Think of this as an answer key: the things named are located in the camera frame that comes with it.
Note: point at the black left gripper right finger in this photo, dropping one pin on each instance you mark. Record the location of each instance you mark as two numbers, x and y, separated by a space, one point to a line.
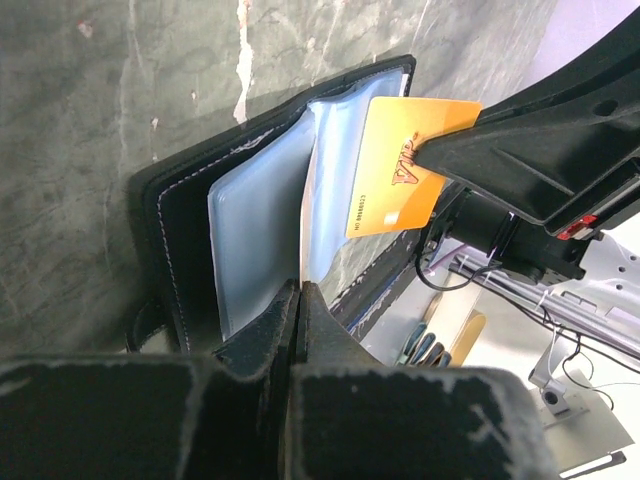
355 418

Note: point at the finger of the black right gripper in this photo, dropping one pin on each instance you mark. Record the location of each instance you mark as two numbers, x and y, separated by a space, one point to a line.
592 102
546 174

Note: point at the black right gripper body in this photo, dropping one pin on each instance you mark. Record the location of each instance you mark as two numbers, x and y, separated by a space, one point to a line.
524 251

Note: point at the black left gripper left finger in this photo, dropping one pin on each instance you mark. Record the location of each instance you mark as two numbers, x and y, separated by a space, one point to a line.
146 416

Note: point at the gold VIP card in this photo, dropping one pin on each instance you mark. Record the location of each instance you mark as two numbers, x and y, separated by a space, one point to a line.
391 192

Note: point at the black leather card holder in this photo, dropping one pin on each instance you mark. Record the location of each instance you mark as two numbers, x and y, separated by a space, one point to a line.
216 226

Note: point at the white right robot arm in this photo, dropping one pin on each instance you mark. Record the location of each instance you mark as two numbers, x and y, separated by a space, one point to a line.
604 305

